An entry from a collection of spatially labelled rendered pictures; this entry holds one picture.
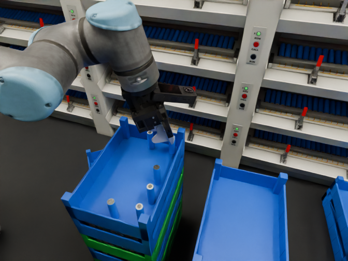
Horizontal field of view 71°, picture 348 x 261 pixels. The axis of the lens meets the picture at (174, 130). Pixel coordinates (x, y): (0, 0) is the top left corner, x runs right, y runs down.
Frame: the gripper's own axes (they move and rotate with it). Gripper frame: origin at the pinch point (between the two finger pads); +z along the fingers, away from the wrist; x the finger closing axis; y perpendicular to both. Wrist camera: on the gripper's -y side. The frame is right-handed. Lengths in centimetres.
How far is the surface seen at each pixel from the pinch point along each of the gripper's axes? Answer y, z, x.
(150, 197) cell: 9.5, 0.4, 16.0
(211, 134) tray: -17, 40, -32
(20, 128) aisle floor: 83, 26, -75
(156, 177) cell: 7.2, 0.8, 10.8
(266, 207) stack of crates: -18.0, 19.4, 19.5
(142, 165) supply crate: 10.7, 3.5, 3.1
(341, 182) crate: -56, 48, 8
